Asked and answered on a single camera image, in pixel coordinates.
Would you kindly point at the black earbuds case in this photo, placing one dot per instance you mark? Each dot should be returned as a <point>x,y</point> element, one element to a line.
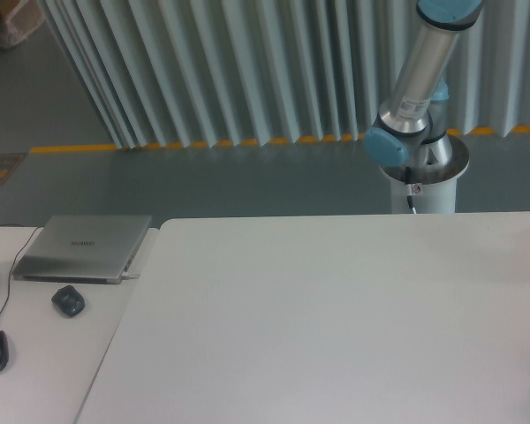
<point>68,301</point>

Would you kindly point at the white folding screen partition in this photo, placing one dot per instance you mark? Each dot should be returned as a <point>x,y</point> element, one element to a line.
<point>203,72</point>

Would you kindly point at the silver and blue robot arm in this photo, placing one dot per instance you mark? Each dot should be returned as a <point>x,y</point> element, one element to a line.
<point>403,121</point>

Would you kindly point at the silver closed laptop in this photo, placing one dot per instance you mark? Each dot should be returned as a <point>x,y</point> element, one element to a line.
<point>83,249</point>

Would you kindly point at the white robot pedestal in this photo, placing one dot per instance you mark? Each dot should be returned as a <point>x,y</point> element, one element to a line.
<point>427,184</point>

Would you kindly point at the wrapped cardboard boxes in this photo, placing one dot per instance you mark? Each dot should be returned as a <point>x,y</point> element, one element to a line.
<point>18,20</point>

